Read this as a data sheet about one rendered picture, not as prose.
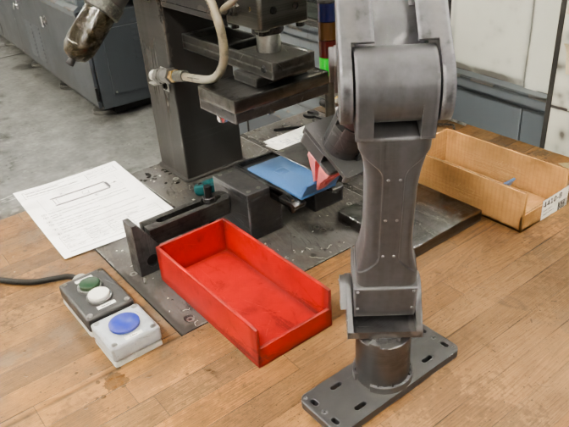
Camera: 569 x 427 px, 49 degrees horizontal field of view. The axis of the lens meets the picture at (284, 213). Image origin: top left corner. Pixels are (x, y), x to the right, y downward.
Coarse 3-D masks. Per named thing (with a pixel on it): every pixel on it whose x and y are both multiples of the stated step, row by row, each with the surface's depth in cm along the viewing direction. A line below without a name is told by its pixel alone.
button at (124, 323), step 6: (126, 312) 83; (114, 318) 82; (120, 318) 82; (126, 318) 82; (132, 318) 82; (138, 318) 82; (108, 324) 81; (114, 324) 81; (120, 324) 80; (126, 324) 80; (132, 324) 80; (138, 324) 81; (114, 330) 80; (120, 330) 80; (126, 330) 80; (132, 330) 80
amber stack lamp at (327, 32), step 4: (320, 24) 120; (324, 24) 120; (328, 24) 120; (332, 24) 120; (320, 28) 121; (324, 28) 120; (328, 28) 120; (332, 28) 120; (320, 32) 121; (324, 32) 120; (328, 32) 120; (332, 32) 121; (320, 36) 122; (324, 36) 121; (328, 36) 121; (332, 36) 121; (324, 40) 121; (328, 40) 121; (332, 40) 121
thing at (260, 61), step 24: (192, 48) 107; (216, 48) 101; (240, 48) 102; (264, 48) 95; (288, 48) 96; (240, 72) 96; (264, 72) 92; (288, 72) 93; (312, 72) 99; (216, 96) 93; (240, 96) 92; (264, 96) 93; (288, 96) 96; (312, 96) 99; (240, 120) 92
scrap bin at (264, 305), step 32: (224, 224) 97; (160, 256) 91; (192, 256) 96; (224, 256) 98; (256, 256) 93; (192, 288) 86; (224, 288) 91; (256, 288) 91; (288, 288) 88; (320, 288) 81; (224, 320) 81; (256, 320) 84; (288, 320) 84; (320, 320) 81; (256, 352) 76
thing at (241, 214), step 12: (228, 192) 103; (324, 192) 109; (240, 204) 101; (252, 204) 99; (264, 204) 101; (276, 204) 103; (312, 204) 109; (324, 204) 110; (228, 216) 106; (240, 216) 102; (252, 216) 100; (264, 216) 102; (276, 216) 104; (240, 228) 104; (252, 228) 101; (264, 228) 103; (276, 228) 105
